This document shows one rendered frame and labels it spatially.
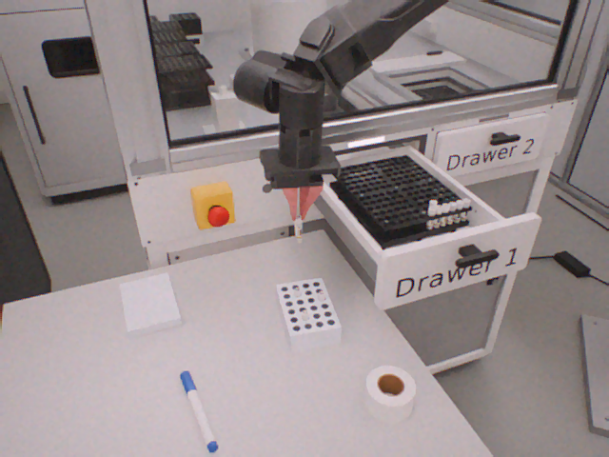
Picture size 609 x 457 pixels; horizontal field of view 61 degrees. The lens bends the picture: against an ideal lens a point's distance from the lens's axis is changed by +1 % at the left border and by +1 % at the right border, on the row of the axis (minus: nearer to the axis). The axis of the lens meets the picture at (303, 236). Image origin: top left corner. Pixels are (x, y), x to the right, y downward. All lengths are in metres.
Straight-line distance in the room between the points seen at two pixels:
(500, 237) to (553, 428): 1.04
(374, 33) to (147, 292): 0.58
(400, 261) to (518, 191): 0.71
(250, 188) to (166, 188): 0.16
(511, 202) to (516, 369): 0.70
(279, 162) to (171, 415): 0.39
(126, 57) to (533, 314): 1.74
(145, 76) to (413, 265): 0.51
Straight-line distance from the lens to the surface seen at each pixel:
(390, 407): 0.74
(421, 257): 0.80
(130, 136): 0.92
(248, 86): 0.69
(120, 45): 0.87
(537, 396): 1.89
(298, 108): 0.64
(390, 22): 0.67
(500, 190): 1.39
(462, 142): 1.18
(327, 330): 0.82
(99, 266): 2.36
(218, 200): 0.94
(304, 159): 0.67
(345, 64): 0.67
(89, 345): 0.92
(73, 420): 0.83
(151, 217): 0.99
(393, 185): 0.99
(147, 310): 0.92
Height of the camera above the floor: 1.39
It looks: 36 degrees down
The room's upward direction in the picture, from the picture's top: straight up
